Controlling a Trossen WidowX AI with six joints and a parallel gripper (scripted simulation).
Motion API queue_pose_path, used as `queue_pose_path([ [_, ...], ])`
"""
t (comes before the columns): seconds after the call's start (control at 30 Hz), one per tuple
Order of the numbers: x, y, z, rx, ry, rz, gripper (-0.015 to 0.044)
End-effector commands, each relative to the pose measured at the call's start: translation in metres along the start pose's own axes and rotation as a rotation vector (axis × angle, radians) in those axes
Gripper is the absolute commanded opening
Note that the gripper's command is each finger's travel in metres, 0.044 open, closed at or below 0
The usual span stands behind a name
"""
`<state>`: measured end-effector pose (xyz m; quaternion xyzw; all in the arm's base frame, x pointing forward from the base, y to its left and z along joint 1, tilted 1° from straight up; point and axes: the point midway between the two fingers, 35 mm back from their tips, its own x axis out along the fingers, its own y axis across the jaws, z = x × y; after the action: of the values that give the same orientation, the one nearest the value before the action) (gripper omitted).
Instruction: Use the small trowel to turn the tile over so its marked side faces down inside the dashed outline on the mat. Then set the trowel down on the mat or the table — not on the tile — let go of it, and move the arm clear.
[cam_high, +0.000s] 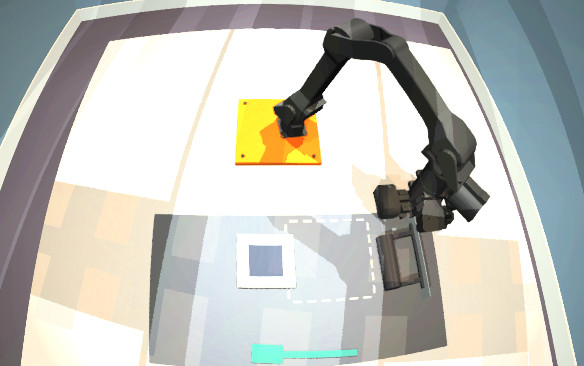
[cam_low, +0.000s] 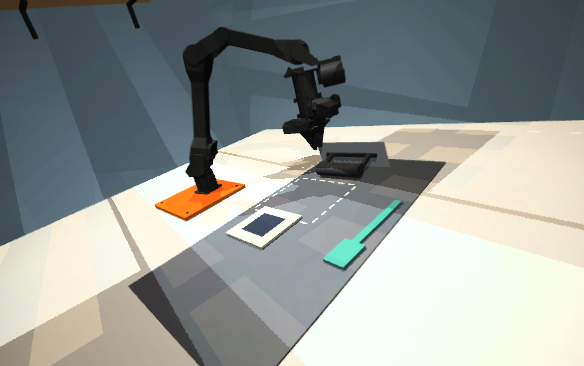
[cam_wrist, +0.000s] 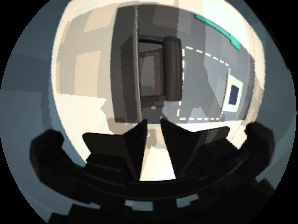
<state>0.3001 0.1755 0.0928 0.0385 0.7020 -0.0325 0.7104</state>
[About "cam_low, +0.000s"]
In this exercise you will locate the teal flat trowel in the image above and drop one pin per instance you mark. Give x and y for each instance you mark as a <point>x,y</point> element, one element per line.
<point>347,251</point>

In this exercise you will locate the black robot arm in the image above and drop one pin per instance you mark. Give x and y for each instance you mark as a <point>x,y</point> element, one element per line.
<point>198,60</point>

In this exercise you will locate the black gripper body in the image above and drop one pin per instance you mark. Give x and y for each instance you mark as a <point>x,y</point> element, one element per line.
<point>296,126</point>

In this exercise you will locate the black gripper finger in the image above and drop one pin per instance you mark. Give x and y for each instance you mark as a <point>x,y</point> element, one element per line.
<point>320,131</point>
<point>310,137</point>

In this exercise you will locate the white square tile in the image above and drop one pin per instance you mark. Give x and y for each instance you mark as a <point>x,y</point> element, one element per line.
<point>264,226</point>

